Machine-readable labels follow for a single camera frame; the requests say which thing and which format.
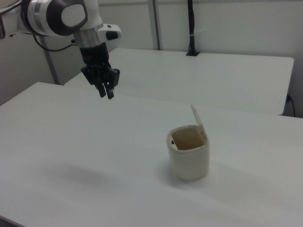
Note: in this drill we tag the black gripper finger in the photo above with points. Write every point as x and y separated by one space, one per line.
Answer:
110 93
102 91

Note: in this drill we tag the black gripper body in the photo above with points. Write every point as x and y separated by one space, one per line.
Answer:
95 63

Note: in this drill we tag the cream hinged bin lid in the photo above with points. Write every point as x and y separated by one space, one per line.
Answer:
198 120

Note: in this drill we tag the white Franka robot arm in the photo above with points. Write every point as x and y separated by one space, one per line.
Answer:
47 16

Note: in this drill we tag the white side table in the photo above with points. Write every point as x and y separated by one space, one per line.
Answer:
201 78

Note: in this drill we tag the white ceramic jar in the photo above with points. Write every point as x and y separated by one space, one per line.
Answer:
189 163

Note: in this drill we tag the grey metal partition post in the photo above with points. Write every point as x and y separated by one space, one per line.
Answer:
50 63
155 23

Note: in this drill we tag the black camera pole with tie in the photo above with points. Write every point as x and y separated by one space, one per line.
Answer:
192 23

